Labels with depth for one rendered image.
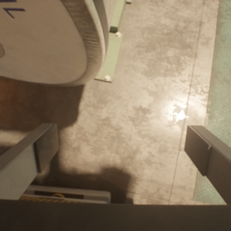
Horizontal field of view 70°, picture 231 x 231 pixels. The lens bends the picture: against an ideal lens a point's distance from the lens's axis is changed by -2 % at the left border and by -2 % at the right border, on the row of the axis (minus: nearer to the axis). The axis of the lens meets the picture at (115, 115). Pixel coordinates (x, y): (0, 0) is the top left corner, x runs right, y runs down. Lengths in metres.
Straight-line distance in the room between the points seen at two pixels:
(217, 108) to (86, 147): 0.89
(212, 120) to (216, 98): 0.15
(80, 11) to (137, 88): 0.88
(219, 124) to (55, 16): 1.11
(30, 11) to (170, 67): 0.99
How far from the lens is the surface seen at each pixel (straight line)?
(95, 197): 1.02
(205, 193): 1.24
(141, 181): 1.13
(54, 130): 0.16
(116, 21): 1.29
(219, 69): 1.35
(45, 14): 0.39
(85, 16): 0.34
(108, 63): 1.20
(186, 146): 0.17
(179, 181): 1.18
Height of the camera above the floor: 1.10
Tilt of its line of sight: 81 degrees down
